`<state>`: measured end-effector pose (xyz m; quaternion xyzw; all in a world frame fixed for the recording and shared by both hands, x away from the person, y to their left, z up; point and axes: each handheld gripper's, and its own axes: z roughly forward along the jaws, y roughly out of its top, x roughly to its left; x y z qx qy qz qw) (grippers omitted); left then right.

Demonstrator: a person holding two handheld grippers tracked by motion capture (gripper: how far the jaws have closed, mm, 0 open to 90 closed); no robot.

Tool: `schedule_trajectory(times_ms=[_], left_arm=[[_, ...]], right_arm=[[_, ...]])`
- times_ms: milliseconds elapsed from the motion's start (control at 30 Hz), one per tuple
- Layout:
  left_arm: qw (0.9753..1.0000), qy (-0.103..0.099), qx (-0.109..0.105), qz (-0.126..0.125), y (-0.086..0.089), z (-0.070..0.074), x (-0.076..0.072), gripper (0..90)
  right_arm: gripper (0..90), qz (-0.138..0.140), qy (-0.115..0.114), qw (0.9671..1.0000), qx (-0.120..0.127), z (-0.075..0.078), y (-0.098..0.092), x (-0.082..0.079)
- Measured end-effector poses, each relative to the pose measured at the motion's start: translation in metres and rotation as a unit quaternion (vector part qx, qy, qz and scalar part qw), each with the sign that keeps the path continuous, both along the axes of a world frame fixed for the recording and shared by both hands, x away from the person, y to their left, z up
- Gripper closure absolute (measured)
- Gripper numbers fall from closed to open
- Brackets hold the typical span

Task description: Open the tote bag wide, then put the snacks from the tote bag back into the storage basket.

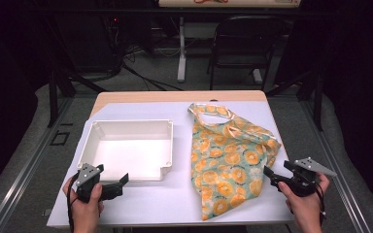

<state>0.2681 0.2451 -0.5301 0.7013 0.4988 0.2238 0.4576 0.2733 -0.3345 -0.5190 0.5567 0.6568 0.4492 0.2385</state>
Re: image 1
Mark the wooden table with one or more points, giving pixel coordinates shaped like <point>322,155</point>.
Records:
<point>175,96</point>

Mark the white table mat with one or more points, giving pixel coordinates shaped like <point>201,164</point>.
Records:
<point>162,200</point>

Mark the person's left hand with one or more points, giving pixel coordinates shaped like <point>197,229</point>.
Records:
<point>85,210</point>

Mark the orange print fabric bag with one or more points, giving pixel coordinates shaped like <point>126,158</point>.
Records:
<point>226,158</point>

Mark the black folding chair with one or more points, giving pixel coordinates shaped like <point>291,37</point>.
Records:
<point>239,35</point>

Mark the aluminium floor rail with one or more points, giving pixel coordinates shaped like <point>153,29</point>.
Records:
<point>29,168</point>
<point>333,161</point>

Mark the white table leg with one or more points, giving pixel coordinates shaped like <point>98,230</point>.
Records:
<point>182,58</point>

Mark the person's right hand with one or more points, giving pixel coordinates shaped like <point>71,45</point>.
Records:
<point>304,207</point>

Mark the black metal stand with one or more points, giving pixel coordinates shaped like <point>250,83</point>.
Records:
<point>58,84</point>
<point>317,97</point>

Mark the white plastic box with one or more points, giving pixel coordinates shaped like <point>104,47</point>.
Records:
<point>129,152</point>

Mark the black computer case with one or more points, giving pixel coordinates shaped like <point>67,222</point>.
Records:
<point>110,42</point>

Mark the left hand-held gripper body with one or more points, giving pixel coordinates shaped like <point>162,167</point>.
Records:
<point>87,176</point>

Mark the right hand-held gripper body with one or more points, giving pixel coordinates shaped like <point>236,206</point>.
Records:
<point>304,181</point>

